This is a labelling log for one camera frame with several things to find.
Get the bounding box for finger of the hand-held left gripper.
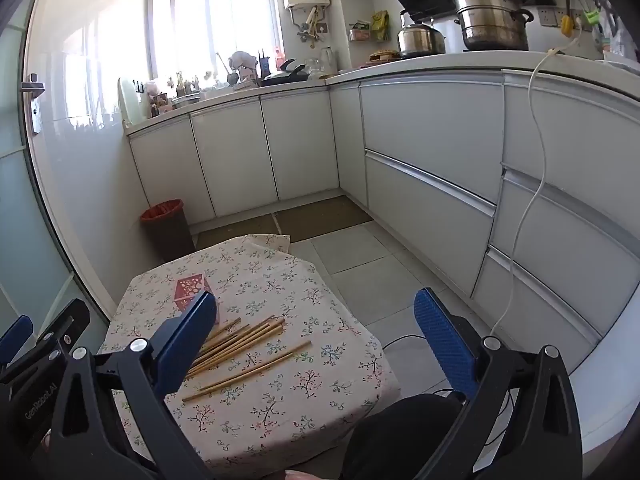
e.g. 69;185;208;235
0;298;92;386
0;315;34;367

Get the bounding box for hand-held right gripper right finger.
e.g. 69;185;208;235
413;288;584;480

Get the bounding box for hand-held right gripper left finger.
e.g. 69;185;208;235
47;289;218;480

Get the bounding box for pink perforated chopstick holder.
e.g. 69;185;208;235
171;272;221;326

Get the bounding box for bunch of bamboo chopsticks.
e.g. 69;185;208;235
181;315;312;403

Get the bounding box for person's black trouser leg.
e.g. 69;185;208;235
344;394;473;480

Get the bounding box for floral tablecloth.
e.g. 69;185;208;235
97;233;402;476

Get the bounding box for brown trash bin red liner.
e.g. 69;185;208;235
140;199;196;263

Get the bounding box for frosted glass door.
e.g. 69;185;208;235
0;10;113;341

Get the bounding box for brown floor mat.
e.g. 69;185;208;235
272;195;374;244
192;214;280;252

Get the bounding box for white cabinet with drawers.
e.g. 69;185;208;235
359;67;640;376

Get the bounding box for white cutting board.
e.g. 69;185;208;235
117;76;151;128

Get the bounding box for white kitchen countertop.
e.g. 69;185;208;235
125;52;640;136

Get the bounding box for black frying pan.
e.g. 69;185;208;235
261;60;311;86

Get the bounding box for grey plastic bag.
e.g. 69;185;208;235
230;51;258;83

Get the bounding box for steel kettle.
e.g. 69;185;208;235
397;10;447;57

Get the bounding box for yellow green packet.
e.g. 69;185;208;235
371;10;391;41

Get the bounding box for kitchen window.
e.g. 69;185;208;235
147;0;283;83

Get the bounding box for steel steamer pot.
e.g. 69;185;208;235
452;0;535;52

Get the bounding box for water heater pipes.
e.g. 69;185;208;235
291;7;328;46

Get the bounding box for black cable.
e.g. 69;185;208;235
381;334;431;351

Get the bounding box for metal door handle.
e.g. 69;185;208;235
21;74;47;135

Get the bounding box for white cable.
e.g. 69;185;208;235
489;15;587;338

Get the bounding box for white wall outlet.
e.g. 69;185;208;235
520;7;558;26

